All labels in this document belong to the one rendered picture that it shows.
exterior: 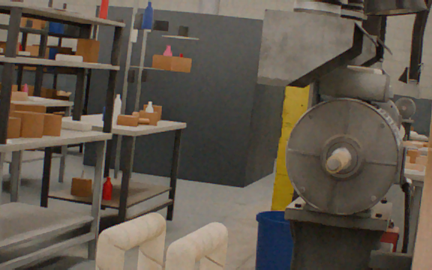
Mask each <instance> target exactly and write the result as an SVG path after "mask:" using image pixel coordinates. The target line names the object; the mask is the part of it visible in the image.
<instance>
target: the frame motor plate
mask: <svg viewBox="0 0 432 270"><path fill-rule="evenodd" d="M305 203H306V202H305V201H304V200H303V199H302V198H301V197H298V198H297V199H296V201H294V202H292V203H291V204H289V205H288V206H287V207H286V208H285V214H284V219H285V220H289V221H299V222H305V223H311V224H321V225H326V226H328V225H331V226H336V227H346V228H351V229H362V230H371V231H376V232H379V231H381V232H386V231H387V229H388V225H389V220H390V217H391V213H392V202H387V200H386V199H381V200H380V201H379V202H378V203H377V204H376V206H375V209H374V210H373V214H372V215H371V218H366V217H356V216H353V217H351V216H339V215H333V214H327V213H325V212H319V211H318V212H314V211H304V210H303V207H304V206H305Z"/></svg>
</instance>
